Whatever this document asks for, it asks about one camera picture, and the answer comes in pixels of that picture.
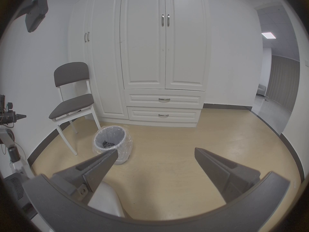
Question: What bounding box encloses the white chair grey seat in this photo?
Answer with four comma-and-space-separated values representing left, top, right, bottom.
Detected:
49, 62, 101, 156

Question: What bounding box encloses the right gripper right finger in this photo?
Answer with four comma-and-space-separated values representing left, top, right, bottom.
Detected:
195, 147, 262, 204

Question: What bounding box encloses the white wardrobe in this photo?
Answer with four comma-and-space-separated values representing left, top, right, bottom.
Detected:
68, 0, 211, 128

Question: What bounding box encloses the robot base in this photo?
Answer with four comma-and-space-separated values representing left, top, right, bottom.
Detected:
4, 159, 133, 219

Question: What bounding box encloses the grey curtain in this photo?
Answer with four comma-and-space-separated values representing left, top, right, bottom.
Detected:
266, 55, 300, 113

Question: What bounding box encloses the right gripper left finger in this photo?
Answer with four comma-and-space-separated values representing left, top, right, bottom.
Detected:
52, 149, 119, 199

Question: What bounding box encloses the clear plastic bag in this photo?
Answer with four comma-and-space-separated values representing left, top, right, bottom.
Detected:
92, 125, 134, 165

